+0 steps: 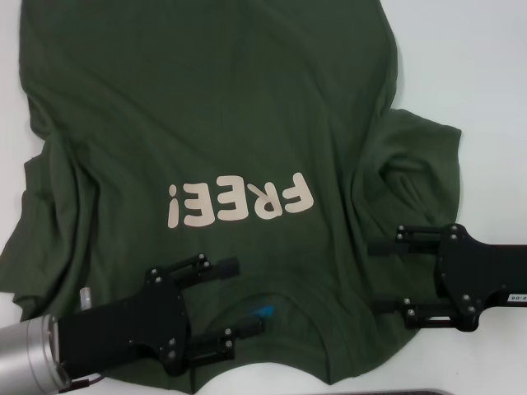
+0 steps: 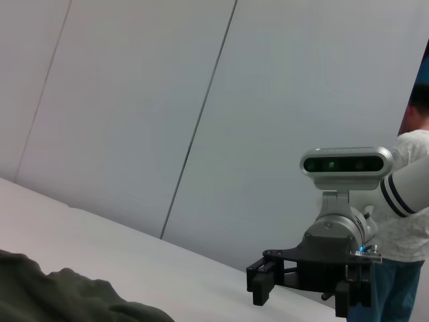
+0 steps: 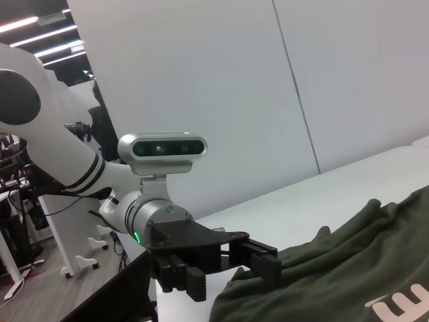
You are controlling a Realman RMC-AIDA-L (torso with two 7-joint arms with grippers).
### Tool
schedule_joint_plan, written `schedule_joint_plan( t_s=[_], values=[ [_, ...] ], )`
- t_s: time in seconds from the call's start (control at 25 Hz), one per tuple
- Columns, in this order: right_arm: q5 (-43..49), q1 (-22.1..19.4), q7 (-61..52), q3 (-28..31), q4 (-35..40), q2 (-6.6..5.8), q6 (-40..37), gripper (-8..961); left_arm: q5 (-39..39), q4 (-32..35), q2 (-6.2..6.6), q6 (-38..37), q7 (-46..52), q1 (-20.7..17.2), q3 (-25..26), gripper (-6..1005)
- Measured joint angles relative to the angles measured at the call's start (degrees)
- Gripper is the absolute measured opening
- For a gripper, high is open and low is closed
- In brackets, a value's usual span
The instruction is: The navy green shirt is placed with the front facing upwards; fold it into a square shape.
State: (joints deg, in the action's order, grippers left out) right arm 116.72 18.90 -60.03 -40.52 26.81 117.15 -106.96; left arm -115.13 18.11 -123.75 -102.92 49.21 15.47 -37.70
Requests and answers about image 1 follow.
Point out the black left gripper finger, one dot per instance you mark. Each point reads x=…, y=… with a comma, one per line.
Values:
x=206, y=349
x=197, y=267

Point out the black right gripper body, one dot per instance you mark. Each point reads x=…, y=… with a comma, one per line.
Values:
x=473, y=271

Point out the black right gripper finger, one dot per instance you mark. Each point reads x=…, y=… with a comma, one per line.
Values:
x=411, y=247
x=428, y=319

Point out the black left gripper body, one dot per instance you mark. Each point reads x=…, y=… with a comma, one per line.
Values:
x=123, y=325

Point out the dark green FREE t-shirt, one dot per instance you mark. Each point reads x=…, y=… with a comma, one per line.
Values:
x=206, y=123

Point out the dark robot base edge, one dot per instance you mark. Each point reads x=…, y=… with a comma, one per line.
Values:
x=420, y=393

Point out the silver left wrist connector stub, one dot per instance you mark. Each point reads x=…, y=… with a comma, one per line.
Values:
x=86, y=299

